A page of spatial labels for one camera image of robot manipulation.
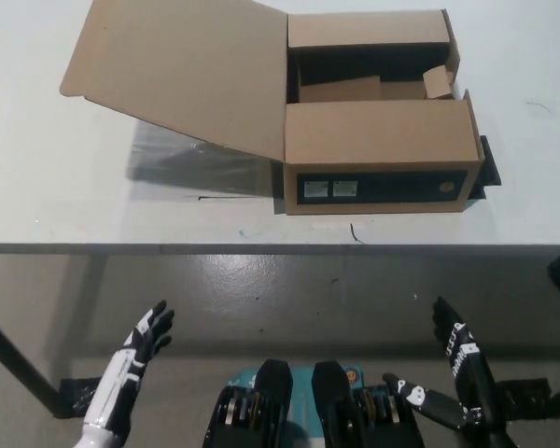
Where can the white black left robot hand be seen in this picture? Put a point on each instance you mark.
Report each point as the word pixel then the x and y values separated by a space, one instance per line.
pixel 121 373

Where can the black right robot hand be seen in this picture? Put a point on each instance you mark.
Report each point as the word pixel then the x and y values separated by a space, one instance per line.
pixel 473 373

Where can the brown cardboard storage box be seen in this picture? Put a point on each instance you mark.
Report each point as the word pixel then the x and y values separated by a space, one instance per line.
pixel 378 135

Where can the black teal robot body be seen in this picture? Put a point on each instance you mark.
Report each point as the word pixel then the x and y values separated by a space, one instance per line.
pixel 275 401

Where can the black floor tape patch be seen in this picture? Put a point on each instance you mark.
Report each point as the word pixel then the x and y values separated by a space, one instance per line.
pixel 79 396
pixel 525 394

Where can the black table leg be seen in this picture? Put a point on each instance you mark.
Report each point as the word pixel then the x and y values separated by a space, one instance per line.
pixel 18 359

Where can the transparent plastic sheet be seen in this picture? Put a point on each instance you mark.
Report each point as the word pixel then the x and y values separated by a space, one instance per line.
pixel 191 168

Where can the small folded cardboard insert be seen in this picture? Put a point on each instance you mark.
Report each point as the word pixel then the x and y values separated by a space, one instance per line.
pixel 438 81

